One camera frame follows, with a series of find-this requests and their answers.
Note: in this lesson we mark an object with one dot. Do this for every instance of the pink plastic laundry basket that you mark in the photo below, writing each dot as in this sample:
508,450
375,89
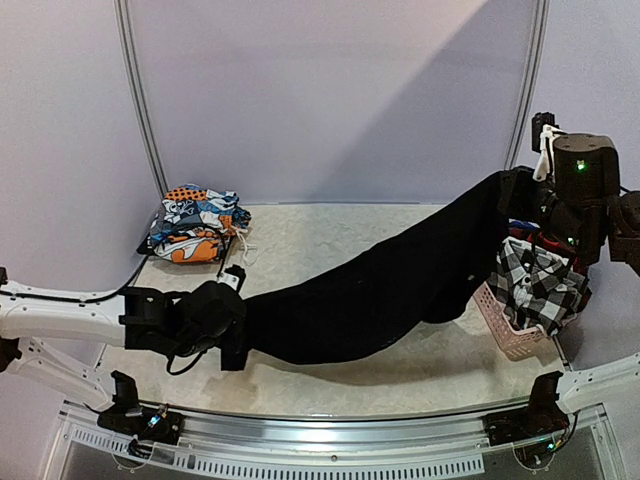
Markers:
515,344

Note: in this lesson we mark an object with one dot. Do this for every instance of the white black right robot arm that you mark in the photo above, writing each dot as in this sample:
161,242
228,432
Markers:
574,195

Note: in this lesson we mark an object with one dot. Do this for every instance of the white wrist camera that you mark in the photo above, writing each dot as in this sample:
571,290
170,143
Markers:
233,276
544,132

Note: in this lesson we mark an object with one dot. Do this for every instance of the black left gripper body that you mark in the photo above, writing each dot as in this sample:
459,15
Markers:
229,342

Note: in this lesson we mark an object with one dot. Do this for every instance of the front aluminium rail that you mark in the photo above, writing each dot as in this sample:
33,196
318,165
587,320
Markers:
228,446

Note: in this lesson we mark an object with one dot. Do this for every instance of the aluminium frame post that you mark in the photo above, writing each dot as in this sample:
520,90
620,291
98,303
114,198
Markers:
138,95
529,79

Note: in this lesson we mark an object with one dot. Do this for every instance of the black white checked shirt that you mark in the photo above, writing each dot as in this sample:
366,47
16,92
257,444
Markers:
538,288

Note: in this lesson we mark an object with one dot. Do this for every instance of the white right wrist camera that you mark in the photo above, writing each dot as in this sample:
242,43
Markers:
544,132

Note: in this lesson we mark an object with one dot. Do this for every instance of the left aluminium frame post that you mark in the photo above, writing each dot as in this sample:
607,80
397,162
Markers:
138,95

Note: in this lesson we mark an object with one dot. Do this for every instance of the colourful patterned folded shorts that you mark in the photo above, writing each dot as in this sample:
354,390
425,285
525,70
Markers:
194,225

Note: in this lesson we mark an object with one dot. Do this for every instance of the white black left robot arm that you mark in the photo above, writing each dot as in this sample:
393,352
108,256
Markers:
172,324

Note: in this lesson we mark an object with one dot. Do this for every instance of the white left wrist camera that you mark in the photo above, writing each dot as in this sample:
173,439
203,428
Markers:
233,276

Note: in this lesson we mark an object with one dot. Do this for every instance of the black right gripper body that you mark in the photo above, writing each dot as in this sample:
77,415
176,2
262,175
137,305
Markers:
520,187

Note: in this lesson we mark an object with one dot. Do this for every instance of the black t-shirt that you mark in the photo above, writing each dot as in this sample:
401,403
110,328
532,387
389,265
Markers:
427,273

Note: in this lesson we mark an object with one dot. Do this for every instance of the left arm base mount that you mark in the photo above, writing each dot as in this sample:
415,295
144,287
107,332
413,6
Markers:
129,417

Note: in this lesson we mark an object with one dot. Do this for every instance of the right aluminium frame post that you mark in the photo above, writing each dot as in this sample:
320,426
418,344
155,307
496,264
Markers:
529,79

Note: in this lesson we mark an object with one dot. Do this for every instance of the red black plaid shirt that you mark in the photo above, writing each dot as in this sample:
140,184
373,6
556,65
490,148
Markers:
529,232

